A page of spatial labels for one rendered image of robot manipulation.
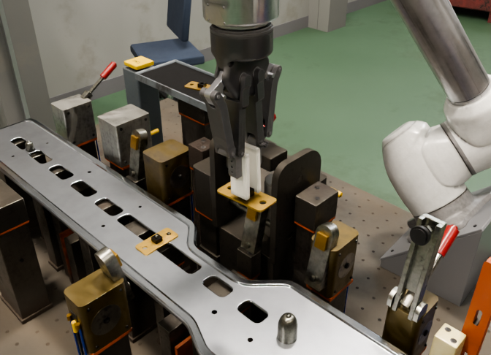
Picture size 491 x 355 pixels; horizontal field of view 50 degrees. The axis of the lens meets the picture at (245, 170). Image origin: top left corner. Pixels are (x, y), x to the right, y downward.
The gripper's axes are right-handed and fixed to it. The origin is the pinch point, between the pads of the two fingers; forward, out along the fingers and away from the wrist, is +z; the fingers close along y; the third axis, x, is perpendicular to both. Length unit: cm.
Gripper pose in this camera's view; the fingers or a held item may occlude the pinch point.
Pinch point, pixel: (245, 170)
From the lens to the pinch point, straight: 72.3
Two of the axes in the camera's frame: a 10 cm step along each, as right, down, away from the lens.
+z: 0.2, 8.7, 5.0
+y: -6.6, 3.9, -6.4
